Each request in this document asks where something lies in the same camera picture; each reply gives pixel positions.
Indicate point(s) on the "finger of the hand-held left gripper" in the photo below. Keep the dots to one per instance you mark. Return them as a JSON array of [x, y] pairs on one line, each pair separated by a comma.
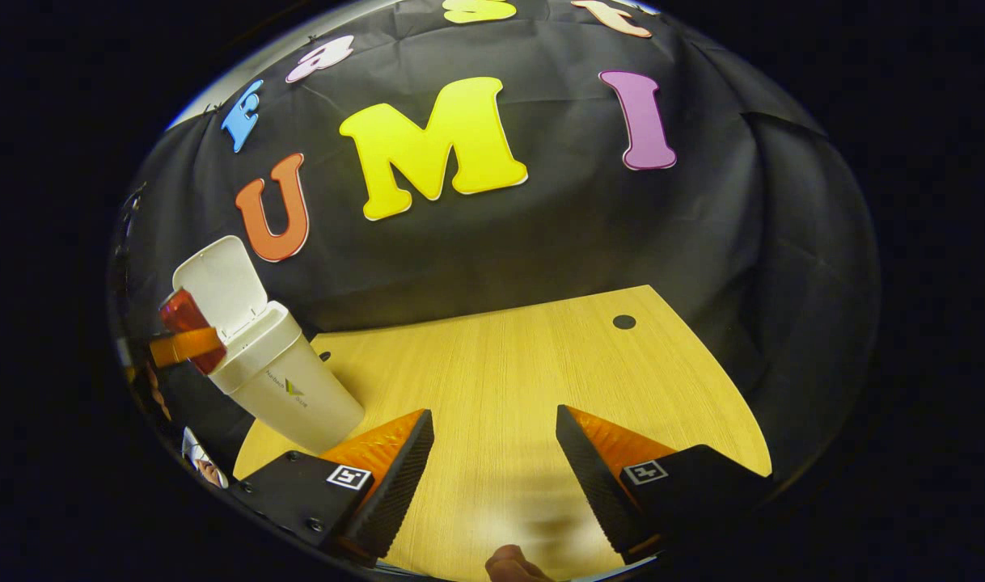
[[185, 346]]

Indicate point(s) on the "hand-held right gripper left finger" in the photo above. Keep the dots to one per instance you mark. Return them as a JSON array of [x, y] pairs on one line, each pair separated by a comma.
[[395, 493]]

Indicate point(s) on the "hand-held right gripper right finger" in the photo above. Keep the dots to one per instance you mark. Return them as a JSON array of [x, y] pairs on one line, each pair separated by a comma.
[[598, 493]]

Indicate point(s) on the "red pop can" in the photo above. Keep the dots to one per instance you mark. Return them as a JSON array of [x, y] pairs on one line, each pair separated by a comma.
[[185, 311]]

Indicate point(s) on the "white desktop garbage bin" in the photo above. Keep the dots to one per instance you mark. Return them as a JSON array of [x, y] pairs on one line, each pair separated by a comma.
[[298, 388]]

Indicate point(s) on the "wooden desktop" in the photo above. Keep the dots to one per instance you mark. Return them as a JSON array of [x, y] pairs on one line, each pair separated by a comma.
[[500, 372]]

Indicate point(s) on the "small white table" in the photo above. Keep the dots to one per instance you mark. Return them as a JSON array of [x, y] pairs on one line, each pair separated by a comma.
[[195, 449]]

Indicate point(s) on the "black backdrop cloth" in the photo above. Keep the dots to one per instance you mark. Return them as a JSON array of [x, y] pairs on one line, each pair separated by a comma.
[[541, 234]]

